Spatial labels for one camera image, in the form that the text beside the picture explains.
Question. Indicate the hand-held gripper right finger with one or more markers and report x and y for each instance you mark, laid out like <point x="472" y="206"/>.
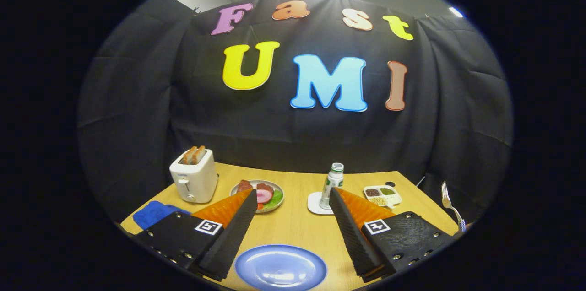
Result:
<point x="352" y="236"/>

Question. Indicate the pink ham slice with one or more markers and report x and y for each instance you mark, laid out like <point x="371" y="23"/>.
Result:
<point x="264" y="196"/>

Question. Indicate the white divided bean dish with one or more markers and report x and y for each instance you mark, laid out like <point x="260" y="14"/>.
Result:
<point x="393" y="199"/>

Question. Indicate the white drink bottle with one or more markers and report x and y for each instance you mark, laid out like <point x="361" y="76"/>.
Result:
<point x="334" y="181"/>

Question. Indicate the brown meat piece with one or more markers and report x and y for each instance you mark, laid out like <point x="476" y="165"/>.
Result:
<point x="265" y="186"/>
<point x="244" y="186"/>

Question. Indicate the small ceiling light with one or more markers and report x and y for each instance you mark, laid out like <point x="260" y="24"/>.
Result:
<point x="456" y="12"/>

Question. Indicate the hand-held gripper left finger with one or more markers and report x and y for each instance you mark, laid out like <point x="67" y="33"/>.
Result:
<point x="233" y="240"/>

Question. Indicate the toast slice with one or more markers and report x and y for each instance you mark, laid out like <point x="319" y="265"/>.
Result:
<point x="188" y="156"/>
<point x="200" y="154"/>

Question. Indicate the blue folded towel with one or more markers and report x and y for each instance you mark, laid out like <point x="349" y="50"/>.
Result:
<point x="153" y="213"/>

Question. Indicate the white square coaster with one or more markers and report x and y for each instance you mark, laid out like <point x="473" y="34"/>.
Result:
<point x="313" y="204"/>

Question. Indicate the beige oval food plate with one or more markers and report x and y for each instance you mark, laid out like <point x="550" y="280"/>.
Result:
<point x="270" y="209"/>

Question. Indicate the green lettuce leaf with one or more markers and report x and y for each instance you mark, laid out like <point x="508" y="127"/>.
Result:
<point x="277" y="198"/>

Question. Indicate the white toaster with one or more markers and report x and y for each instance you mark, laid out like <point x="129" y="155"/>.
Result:
<point x="194" y="181"/>

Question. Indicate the blue round plate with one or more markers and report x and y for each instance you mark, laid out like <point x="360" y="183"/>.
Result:
<point x="279" y="268"/>

